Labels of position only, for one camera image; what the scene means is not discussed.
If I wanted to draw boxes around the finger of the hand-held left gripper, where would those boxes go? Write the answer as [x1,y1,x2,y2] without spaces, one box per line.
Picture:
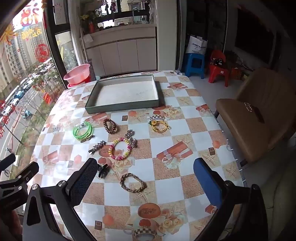
[0,161,39,186]
[0,153,16,172]

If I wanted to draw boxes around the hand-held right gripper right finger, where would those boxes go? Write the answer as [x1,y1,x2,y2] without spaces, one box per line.
[193,158,270,241]

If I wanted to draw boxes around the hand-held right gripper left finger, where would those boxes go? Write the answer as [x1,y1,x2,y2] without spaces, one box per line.
[22,158,99,241]

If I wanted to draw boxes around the small black claw clip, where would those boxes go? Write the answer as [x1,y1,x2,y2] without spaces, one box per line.
[97,163,110,179]

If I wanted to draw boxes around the star-studded metal hair clip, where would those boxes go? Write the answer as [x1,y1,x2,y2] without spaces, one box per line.
[88,140,106,154]

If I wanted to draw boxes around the braided brown hair tie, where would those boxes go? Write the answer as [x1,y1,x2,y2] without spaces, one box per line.
[120,173,147,193]

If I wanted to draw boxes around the green silicone bracelet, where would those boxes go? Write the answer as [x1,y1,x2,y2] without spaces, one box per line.
[73,122,94,142]

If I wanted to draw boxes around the yellow hair ties with flower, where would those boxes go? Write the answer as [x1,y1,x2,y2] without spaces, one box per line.
[149,117,172,133]

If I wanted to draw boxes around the grey-green shallow tray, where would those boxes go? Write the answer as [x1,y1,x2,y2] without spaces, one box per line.
[85,74,165,114]

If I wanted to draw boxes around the patterned checked tablecloth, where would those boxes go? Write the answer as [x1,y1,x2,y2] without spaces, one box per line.
[22,70,245,241]

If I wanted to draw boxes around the brown leather chair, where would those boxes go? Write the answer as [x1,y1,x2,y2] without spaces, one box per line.
[214,67,296,163]

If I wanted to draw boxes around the pink plastic basin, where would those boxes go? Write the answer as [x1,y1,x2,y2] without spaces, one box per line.
[63,64,91,85]

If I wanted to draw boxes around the small red plastic chair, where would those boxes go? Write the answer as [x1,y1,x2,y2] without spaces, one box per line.
[208,50,230,87]

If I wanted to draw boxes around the round red window cutout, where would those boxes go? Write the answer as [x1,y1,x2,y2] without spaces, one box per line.
[36,44,51,63]

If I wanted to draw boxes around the blue plastic stool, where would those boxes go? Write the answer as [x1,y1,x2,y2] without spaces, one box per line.
[185,53,206,79]

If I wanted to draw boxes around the white cabinet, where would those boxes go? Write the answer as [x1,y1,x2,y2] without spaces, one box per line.
[80,24,158,77]

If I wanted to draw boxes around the white paper bag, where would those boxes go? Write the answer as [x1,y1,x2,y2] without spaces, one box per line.
[186,35,208,55]

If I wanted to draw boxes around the yellow flower plant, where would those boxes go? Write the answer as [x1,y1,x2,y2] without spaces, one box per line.
[80,11,99,34]

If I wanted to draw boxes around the multicoloured spiral hair tie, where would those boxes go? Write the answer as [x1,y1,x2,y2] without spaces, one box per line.
[108,137,132,161]

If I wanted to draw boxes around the brown spiral hair tie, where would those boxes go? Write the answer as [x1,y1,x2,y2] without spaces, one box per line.
[103,118,117,134]

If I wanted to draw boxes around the black wall television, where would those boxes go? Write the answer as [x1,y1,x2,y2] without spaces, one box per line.
[235,9,275,65]

